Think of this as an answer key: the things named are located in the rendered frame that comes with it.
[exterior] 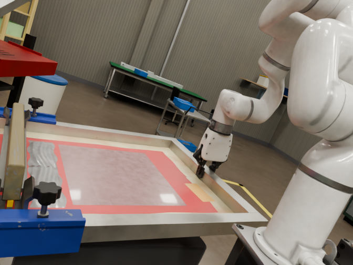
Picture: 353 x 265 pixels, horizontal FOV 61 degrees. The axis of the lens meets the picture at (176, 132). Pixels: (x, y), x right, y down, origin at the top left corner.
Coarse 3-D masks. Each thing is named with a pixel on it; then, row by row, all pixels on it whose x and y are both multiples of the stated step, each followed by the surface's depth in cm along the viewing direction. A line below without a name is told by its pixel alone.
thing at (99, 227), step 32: (32, 128) 97; (64, 128) 102; (96, 128) 108; (192, 160) 107; (224, 192) 89; (96, 224) 56; (128, 224) 59; (160, 224) 63; (192, 224) 67; (224, 224) 71; (256, 224) 77
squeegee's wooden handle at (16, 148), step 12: (12, 108) 86; (12, 120) 74; (24, 120) 77; (12, 132) 67; (24, 132) 70; (12, 144) 62; (24, 144) 64; (12, 156) 57; (24, 156) 59; (12, 168) 54; (24, 168) 55; (12, 180) 55; (12, 192) 56
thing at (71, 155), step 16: (0, 144) 83; (64, 144) 96; (80, 144) 99; (96, 144) 104; (64, 160) 85; (80, 160) 88; (96, 160) 91; (112, 160) 94; (128, 160) 98; (144, 160) 102; (160, 160) 107; (176, 176) 98
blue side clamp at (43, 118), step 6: (0, 108) 94; (0, 114) 91; (30, 114) 99; (42, 114) 101; (48, 114) 102; (30, 120) 96; (36, 120) 97; (42, 120) 97; (48, 120) 98; (54, 120) 100
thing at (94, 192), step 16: (64, 176) 76; (80, 176) 79; (96, 176) 81; (112, 176) 84; (128, 176) 87; (144, 176) 90; (160, 176) 94; (0, 192) 62; (64, 192) 69; (80, 192) 71; (96, 192) 74; (112, 192) 76; (128, 192) 78; (144, 192) 81; (160, 192) 83; (176, 192) 86; (192, 192) 89; (32, 208) 61; (48, 208) 62; (64, 208) 64; (80, 208) 66; (96, 208) 67; (112, 208) 69; (128, 208) 71; (144, 208) 73; (160, 208) 75; (176, 208) 78; (192, 208) 80; (208, 208) 83
